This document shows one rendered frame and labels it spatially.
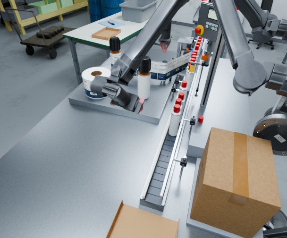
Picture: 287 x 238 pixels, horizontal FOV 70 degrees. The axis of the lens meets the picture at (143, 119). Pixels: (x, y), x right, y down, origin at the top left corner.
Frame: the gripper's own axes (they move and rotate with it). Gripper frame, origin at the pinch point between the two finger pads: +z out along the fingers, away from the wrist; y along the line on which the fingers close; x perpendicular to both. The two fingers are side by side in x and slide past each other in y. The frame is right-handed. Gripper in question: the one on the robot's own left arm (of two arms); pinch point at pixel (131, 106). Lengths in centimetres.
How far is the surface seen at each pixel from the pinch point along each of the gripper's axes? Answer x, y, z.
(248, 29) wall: -333, -21, 402
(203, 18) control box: -67, -9, 26
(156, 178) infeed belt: 26.6, -18.5, 16.6
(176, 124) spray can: -2.5, -15.7, 27.9
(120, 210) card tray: 44.7, -10.3, 7.6
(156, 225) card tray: 44, -27, 9
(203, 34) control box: -61, -11, 32
